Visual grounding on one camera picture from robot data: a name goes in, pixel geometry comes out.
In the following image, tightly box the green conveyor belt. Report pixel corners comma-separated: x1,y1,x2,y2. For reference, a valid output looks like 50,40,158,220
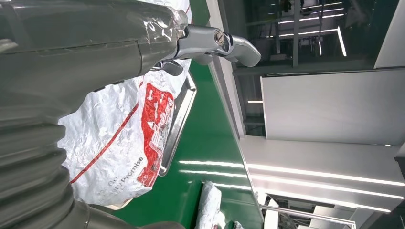
110,0,265,229

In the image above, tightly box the white scale with steel tray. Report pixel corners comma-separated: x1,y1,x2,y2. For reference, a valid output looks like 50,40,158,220
106,72,197,211

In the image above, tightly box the glass partition with grey frame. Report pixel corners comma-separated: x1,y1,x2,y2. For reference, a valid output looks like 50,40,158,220
218,0,399,140

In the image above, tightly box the grey parcel with red print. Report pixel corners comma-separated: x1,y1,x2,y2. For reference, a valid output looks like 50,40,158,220
58,0,193,208
194,181,246,229

